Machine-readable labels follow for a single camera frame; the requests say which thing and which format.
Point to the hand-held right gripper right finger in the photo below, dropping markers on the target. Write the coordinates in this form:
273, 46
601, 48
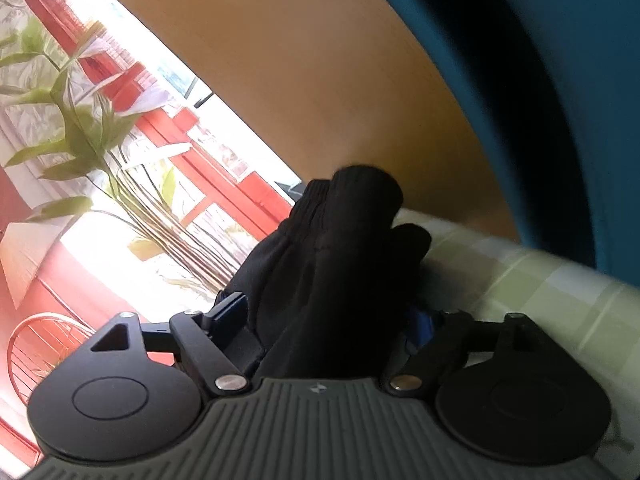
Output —
422, 330

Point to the teal cloth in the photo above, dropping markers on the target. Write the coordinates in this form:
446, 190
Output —
550, 85

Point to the green plaid tablecloth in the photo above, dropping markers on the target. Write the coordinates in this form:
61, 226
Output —
525, 280

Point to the printed room scene wall poster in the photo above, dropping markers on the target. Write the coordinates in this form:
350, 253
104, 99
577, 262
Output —
75, 160

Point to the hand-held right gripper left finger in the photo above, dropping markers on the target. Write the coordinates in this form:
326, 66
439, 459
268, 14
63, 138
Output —
227, 312

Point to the wooden board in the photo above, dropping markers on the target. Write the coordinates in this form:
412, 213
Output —
300, 70

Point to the black pants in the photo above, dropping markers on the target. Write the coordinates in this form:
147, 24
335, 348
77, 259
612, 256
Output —
325, 260

